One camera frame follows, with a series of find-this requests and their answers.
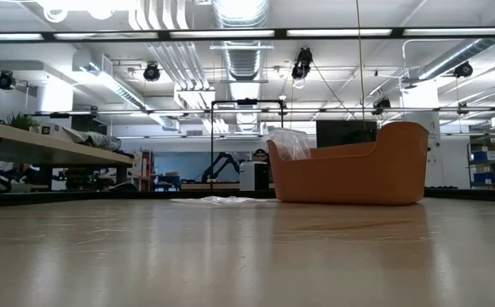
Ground thin hanging cable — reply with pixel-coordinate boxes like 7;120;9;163
354;0;366;129

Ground small white box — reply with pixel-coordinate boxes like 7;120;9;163
38;123;63;136

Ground black robot station frame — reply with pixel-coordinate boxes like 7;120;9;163
210;98;285;191

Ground blue bin shelf rack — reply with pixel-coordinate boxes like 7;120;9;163
468;136;495;191

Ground orange plastic bin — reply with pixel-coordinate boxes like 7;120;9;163
267;121;430;206

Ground white red rack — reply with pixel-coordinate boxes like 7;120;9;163
134;148;155;192

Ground wooden workbench grey legs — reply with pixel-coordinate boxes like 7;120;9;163
0;120;135;193

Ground clear plastic bag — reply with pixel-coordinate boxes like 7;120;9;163
169;195;279;206
268;126;313;162

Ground grey patterned cloth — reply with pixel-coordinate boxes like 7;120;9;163
61;129;124;152

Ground person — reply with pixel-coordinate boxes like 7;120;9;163
250;148;270;164

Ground green potted plant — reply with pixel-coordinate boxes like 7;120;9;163
6;111;40;131

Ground black monitor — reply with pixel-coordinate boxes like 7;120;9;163
315;119;378;149

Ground black beam with light strips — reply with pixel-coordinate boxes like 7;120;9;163
0;26;495;44

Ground white cylindrical bin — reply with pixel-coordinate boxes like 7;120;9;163
238;160;272;192

